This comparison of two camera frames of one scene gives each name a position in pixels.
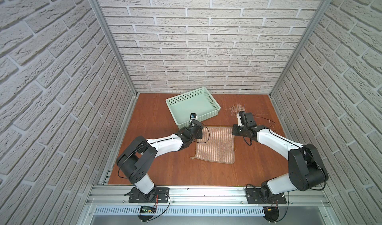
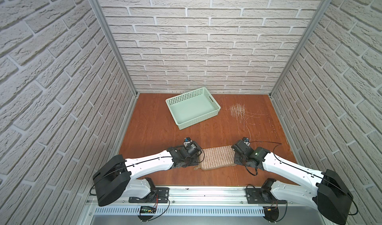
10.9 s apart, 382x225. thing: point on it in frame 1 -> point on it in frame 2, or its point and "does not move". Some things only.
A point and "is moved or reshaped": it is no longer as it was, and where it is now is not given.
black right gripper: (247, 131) -> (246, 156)
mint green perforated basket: (198, 101) does not move
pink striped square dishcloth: (217, 145) is moved or reshaped
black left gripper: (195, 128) -> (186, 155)
